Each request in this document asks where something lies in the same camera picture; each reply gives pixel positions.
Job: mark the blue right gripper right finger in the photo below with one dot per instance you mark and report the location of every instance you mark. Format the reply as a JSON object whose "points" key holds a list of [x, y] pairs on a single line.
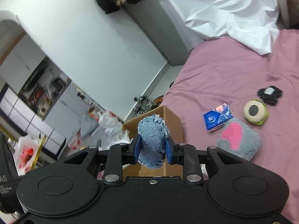
{"points": [[186, 156]]}

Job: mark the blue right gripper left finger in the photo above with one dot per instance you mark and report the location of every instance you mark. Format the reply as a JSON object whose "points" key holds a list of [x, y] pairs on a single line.
{"points": [[119, 155]]}

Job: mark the blue denim heart plush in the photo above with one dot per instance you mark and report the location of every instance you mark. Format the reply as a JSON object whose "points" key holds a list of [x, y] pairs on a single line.
{"points": [[154, 132]]}

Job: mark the blue tissue pack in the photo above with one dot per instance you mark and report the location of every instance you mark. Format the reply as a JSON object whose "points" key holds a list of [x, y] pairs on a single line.
{"points": [[216, 118]]}

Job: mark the grey fluffy plush pink ear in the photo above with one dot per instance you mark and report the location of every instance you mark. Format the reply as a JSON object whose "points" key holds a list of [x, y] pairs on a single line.
{"points": [[239, 139]]}

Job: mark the burger shaped plush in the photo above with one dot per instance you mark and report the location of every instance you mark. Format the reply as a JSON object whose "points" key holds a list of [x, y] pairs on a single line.
{"points": [[255, 112]]}

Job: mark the black patch plush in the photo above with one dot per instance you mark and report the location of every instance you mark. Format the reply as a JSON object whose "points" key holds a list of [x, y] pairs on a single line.
{"points": [[270, 95]]}

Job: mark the brown cardboard box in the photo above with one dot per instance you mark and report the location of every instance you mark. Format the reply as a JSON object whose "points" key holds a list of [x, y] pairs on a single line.
{"points": [[176, 133]]}

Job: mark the white plastic bag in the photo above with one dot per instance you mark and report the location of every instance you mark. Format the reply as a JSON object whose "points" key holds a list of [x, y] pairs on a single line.
{"points": [[108, 120]]}

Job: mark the grey plastic bag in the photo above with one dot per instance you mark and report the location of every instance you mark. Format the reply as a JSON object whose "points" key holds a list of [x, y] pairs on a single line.
{"points": [[87, 124]]}

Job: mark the grey sneaker pair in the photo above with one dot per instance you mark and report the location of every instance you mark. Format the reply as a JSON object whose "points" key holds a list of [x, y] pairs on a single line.
{"points": [[143, 105]]}

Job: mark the pink bed sheet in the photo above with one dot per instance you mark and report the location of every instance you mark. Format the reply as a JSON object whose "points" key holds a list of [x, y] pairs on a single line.
{"points": [[225, 71]]}

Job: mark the grey wardrobe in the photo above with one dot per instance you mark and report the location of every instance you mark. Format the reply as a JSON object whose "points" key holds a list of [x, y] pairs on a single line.
{"points": [[153, 20]]}

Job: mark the white draped sheet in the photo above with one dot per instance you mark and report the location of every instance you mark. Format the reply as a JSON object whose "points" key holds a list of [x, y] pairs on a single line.
{"points": [[252, 23]]}

